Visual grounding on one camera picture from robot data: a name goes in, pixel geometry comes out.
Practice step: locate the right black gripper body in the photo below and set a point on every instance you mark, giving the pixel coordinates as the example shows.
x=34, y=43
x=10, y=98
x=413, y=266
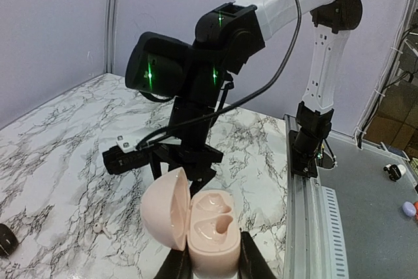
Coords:
x=193, y=75

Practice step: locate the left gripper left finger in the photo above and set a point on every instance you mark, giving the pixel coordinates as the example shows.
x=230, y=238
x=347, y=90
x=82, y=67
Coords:
x=177, y=265

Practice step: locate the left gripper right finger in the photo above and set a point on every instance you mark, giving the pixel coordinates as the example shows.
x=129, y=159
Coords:
x=252, y=264

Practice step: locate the pink round earbud case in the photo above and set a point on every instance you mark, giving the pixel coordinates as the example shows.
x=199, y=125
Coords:
x=204, y=224

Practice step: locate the pink earbud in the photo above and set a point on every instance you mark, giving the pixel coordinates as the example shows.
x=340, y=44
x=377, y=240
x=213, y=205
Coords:
x=100, y=228

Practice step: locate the black earbud charging case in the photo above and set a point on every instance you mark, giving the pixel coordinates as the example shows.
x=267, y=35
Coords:
x=8, y=241

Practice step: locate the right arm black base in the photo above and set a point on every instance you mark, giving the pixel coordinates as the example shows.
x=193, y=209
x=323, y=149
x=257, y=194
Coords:
x=304, y=143

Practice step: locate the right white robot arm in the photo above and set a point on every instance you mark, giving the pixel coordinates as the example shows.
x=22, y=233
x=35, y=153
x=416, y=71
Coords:
x=332, y=21

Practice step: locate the aluminium front rail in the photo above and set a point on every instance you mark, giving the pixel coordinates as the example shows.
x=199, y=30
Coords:
x=315, y=245

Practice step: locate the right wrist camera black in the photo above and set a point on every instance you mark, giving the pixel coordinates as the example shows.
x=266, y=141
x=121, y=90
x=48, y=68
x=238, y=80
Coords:
x=124, y=156

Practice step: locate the right aluminium corner post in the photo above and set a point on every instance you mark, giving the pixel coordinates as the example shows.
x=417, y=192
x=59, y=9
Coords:
x=110, y=35

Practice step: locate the small white black camera toy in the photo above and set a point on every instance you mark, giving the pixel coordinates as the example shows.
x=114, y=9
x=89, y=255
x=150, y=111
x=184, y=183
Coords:
x=395, y=171

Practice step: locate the aluminium frame with white cables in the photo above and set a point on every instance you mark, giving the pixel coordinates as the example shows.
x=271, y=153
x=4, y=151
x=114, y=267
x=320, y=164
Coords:
x=387, y=72

